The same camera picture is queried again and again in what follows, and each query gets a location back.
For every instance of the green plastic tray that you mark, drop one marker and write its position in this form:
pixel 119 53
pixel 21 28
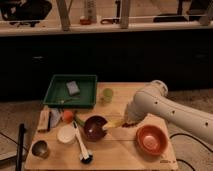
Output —
pixel 57 90

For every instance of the white handled dish brush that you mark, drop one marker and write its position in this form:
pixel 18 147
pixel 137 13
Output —
pixel 85 156

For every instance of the yellow banana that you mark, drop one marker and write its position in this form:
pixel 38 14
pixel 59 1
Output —
pixel 113 124

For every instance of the red orange bowl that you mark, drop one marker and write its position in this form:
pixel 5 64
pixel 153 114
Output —
pixel 151 140

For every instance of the black pole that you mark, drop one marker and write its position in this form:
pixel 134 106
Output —
pixel 20 147

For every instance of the white grey cloth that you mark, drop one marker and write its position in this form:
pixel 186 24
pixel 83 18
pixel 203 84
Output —
pixel 55 117

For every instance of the red object on shelf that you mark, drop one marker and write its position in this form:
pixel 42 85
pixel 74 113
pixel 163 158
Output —
pixel 84 21

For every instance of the metal cup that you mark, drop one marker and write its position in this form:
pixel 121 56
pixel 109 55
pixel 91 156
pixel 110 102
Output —
pixel 40 149

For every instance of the white cup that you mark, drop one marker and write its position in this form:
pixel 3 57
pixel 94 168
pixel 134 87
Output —
pixel 66 134

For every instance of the green plastic cup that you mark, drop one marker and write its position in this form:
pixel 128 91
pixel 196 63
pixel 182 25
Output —
pixel 107 95

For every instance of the dark purple bowl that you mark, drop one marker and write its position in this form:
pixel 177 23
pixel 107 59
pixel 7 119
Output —
pixel 93 128

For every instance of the wooden block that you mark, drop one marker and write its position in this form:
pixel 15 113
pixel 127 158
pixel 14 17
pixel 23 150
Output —
pixel 43 119

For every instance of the black office chair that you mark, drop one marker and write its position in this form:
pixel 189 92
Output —
pixel 30 12

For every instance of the bunch of dark grapes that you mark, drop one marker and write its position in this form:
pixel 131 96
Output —
pixel 129 125

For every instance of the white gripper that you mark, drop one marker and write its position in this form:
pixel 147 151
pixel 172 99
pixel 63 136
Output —
pixel 130 117

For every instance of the metal fork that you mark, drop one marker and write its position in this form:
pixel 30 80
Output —
pixel 67 100

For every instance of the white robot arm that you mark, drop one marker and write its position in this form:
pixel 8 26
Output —
pixel 152 98

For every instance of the grey blue sponge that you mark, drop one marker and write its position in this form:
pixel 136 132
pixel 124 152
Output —
pixel 73 88

